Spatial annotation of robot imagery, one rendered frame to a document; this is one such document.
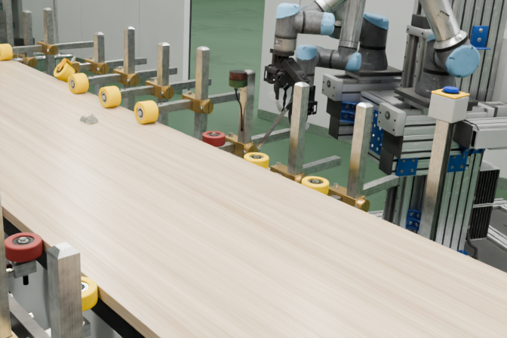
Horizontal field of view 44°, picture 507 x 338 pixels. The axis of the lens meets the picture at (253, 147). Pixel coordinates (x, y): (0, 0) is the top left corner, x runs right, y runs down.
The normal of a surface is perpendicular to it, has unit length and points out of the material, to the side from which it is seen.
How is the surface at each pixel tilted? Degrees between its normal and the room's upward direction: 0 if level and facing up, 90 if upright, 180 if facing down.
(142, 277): 0
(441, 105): 90
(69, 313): 90
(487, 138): 90
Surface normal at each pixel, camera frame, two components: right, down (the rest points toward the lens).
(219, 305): 0.06, -0.94
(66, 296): 0.68, 0.28
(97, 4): -0.65, 0.21
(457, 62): 0.17, 0.44
